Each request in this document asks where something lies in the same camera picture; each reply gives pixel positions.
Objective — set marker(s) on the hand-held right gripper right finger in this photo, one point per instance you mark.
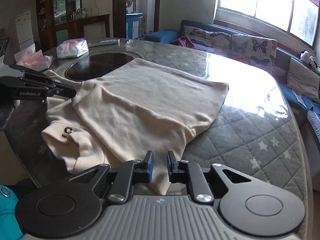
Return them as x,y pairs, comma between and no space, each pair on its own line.
171,166

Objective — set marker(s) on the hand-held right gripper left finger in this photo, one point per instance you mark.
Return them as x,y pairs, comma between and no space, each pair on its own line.
150,166

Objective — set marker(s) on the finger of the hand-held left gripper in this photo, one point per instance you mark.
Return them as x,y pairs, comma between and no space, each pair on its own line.
37,76
66,92

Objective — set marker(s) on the cream shirt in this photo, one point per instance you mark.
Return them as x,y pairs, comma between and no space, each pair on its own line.
150,100

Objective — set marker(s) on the pink white plastic bag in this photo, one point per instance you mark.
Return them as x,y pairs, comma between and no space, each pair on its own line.
32,60

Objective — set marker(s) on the dark round table inset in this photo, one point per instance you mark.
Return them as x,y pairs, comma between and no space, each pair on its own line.
100,65

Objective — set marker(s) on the white plastic tissue pack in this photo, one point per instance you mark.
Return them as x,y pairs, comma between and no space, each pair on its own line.
72,48

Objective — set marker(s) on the white fridge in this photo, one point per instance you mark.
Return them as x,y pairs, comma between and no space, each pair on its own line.
24,30

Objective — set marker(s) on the dark wooden shelf cabinet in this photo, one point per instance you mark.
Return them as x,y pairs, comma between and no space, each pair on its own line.
48,17

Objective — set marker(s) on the grey remote control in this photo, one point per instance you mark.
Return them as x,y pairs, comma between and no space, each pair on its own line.
102,42

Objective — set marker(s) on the dark wooden chair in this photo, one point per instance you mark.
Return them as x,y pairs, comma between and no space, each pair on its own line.
94,28

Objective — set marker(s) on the steel pot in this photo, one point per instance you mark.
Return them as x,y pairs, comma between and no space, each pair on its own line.
80,12

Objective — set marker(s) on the grey quilted star table cover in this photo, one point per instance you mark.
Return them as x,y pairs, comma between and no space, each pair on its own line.
250,135

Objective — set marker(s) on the blue cabinet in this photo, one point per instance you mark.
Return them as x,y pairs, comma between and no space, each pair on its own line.
133,26

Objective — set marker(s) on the blue corner sofa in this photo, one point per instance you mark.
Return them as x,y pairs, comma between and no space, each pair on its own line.
165,35

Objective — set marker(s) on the teal jacket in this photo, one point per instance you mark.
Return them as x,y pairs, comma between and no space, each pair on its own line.
7,212

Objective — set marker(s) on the flat butterfly print cushion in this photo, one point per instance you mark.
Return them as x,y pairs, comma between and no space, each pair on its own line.
200,47

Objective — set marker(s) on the pink cloth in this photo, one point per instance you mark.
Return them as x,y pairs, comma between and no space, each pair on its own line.
183,42

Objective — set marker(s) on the long butterfly print cushion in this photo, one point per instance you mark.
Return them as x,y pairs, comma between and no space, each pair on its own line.
207,36

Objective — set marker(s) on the large butterfly print cushion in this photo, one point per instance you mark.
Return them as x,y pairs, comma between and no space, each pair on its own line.
255,48

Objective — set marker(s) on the blue patterned sofa cover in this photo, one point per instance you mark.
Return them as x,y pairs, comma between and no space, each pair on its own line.
311,115

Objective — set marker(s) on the grey plain cushion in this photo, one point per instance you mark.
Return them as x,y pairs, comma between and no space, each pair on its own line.
302,80

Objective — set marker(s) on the plush panda toy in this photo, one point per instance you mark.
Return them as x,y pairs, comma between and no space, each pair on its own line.
307,58

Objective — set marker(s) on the window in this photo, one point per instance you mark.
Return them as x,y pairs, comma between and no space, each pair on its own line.
262,0

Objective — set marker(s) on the dark wooden door frame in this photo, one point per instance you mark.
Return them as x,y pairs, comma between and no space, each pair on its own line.
118,7

